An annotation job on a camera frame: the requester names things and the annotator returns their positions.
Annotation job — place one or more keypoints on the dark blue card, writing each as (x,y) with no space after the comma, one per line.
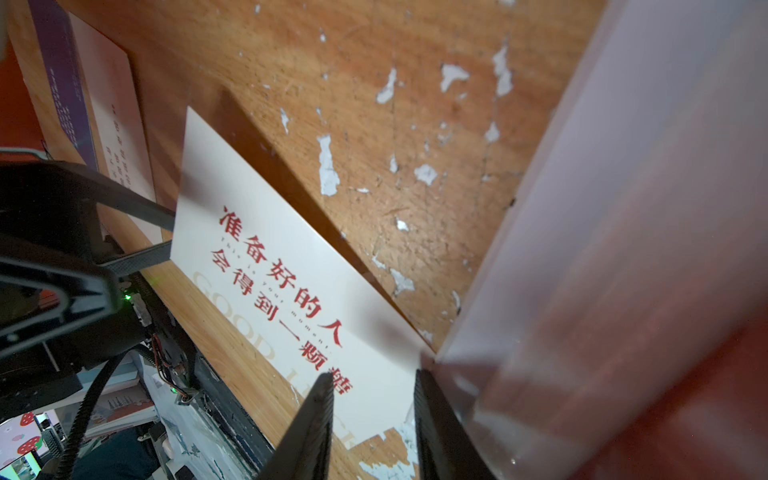
(58,49)

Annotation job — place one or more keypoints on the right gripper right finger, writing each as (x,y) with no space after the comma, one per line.
(304,451)

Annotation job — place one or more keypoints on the cream card small text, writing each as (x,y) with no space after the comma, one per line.
(111,90)

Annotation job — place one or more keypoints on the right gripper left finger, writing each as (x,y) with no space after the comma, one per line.
(49,227)

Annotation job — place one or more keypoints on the white card red text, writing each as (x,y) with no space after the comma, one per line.
(289,292)

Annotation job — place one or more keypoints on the white photo album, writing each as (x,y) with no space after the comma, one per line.
(637,240)

